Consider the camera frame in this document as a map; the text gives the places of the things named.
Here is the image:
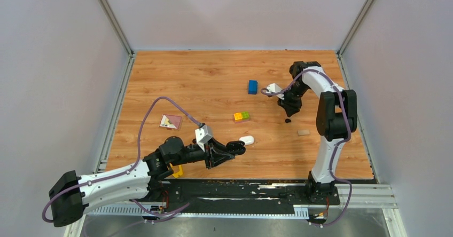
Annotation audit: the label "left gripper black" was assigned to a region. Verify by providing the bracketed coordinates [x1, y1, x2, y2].
[170, 137, 236, 170]

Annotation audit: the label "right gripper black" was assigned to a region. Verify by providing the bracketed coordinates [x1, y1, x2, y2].
[277, 81, 310, 117]

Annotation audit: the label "black earbud charging case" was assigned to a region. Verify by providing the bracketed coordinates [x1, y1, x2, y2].
[226, 140, 246, 156]

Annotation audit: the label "white earbud charging case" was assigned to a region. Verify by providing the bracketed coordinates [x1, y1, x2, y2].
[239, 136, 255, 146]

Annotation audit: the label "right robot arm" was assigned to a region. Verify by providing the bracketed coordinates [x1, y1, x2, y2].
[278, 61, 357, 204]

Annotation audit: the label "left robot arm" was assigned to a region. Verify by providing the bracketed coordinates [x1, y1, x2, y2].
[42, 136, 246, 227]

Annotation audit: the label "small wooden block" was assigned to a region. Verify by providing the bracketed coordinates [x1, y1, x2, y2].
[297, 130, 310, 136]

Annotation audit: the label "orange green toy brick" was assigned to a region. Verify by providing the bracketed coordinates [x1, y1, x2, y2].
[233, 111, 250, 123]

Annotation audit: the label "blue toy block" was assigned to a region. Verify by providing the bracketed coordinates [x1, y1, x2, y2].
[247, 80, 258, 94]

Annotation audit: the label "pink picture card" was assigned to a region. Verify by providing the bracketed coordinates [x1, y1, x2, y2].
[159, 114, 183, 130]

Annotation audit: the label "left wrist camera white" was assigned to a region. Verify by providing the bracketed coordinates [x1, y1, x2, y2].
[195, 123, 213, 152]

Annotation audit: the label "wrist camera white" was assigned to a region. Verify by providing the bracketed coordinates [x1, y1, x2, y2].
[195, 123, 213, 152]
[265, 83, 284, 100]

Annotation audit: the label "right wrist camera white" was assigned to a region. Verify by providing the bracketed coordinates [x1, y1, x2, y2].
[265, 83, 284, 100]

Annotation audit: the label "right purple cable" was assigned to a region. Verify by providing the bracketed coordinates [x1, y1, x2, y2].
[261, 69, 353, 228]

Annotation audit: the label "purple cable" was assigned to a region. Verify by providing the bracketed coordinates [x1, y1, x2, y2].
[42, 97, 204, 224]
[261, 69, 353, 228]

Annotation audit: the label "yellow triangular plastic frame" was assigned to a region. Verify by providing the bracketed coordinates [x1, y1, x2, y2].
[171, 164, 184, 179]

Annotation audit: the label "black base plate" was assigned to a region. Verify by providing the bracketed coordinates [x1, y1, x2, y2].
[138, 179, 337, 211]

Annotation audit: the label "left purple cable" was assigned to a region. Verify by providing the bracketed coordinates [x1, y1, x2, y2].
[42, 97, 204, 224]

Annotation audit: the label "aluminium slotted rail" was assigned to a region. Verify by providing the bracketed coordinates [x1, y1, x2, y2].
[88, 184, 398, 220]

